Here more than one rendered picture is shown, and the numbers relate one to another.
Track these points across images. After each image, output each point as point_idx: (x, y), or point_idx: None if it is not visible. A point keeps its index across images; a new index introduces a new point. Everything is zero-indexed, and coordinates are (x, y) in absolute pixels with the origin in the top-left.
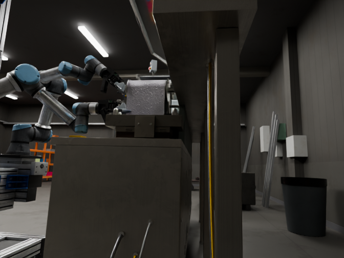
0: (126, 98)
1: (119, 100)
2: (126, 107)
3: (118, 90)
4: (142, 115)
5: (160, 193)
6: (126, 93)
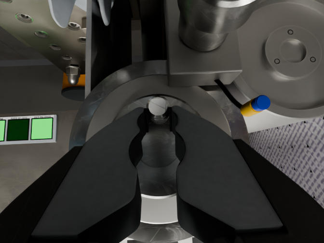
0: (168, 78)
1: (187, 20)
2: (87, 13)
3: (123, 132)
4: (2, 27)
5: None
6: (85, 101)
